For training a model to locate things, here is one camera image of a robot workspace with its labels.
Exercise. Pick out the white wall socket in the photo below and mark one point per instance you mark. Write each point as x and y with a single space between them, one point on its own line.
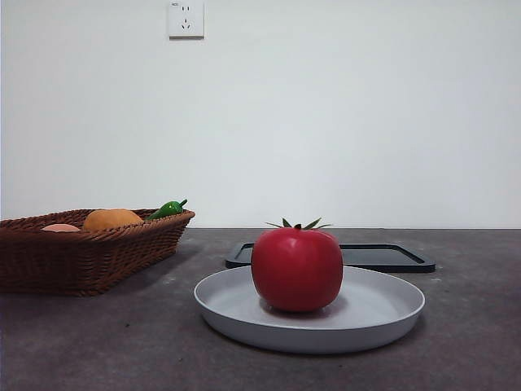
186 20

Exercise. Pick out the black rectangular tray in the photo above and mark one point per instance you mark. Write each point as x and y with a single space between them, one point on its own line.
386 256

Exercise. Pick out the green pepper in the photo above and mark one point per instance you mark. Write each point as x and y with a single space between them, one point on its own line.
165 210

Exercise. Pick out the salmon pink round vegetable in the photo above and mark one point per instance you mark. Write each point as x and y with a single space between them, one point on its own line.
61 228

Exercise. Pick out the brown wicker basket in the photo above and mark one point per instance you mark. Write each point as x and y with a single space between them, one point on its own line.
81 260

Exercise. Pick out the grey round plate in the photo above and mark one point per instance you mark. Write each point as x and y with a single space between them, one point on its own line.
228 301

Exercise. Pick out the orange round fruit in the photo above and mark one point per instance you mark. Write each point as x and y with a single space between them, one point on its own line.
112 219

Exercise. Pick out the red tomato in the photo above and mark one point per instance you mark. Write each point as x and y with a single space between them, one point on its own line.
297 269

